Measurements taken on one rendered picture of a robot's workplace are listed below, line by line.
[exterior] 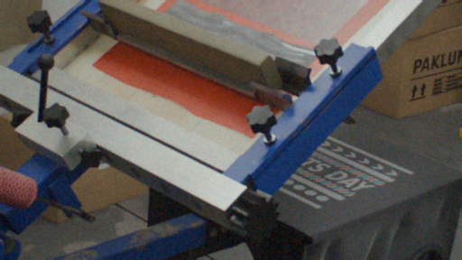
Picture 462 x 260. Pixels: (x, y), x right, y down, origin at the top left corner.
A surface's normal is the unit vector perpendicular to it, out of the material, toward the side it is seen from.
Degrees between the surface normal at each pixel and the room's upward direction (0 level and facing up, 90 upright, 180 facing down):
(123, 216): 0
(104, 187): 91
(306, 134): 90
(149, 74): 32
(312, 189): 0
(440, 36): 89
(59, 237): 0
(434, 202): 90
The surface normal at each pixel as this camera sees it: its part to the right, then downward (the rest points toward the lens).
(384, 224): 0.68, 0.46
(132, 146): -0.27, -0.69
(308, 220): 0.11, -0.93
